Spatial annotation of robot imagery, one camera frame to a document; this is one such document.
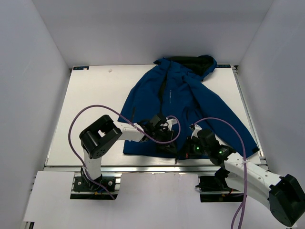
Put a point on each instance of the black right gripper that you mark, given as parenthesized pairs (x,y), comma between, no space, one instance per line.
(187,151)

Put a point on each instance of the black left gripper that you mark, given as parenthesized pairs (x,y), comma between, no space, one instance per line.
(169,134)

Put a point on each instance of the blue and black jacket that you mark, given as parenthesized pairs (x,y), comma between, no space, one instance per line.
(174,86)

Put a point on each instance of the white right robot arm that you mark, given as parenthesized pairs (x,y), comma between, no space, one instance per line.
(282,195)

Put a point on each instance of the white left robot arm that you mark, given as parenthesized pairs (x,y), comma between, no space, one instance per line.
(99,137)

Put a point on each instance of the right blue table label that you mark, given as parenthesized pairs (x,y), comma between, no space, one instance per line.
(223,66)

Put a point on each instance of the blue table label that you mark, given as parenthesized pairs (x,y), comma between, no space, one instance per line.
(223,66)
(80,68)

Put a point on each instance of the left blue table label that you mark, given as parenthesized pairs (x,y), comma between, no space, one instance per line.
(80,68)

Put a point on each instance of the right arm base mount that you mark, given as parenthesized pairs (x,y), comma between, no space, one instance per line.
(211,191)

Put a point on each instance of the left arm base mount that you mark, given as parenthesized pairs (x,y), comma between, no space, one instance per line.
(102,188)

